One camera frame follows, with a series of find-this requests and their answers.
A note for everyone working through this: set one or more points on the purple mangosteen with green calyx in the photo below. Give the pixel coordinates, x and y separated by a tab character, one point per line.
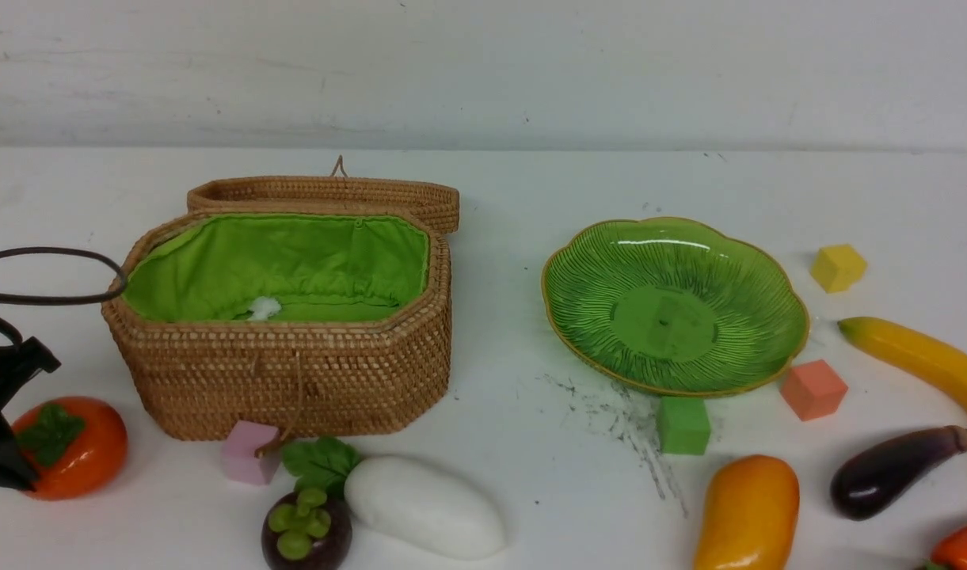
307	530

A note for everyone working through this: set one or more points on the dark purple eggplant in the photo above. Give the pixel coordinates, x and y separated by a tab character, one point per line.
869	482

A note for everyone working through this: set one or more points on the orange foam cube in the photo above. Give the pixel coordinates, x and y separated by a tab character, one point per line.
813	390

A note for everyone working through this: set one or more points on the orange carrot with green leaves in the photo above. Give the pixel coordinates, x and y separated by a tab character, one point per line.
949	553

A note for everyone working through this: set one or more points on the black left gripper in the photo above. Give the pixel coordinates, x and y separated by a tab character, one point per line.
18	365

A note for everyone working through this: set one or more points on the green glass plate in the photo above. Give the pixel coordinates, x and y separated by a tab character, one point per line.
672	306

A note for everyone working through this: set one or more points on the white radish with green leaves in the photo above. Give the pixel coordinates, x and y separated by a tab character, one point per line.
412	501

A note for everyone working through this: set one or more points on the woven rattan basket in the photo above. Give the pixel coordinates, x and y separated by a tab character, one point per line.
321	321

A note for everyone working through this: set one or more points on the yellow orange mango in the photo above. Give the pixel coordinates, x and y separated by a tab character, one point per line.
750	515

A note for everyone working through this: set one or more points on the green foam cube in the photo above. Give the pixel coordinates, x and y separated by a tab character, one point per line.
683	426

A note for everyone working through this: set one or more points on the yellow banana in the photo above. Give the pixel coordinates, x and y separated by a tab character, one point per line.
938	363

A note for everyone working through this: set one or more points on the orange persimmon with green leaf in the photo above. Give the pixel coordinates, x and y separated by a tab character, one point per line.
76	444

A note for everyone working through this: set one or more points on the pink foam cube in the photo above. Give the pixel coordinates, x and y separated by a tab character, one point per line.
244	457

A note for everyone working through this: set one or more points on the yellow foam cube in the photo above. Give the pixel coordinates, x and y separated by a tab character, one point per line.
837	268

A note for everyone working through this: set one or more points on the woven rattan basket lid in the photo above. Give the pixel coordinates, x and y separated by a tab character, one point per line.
436	205

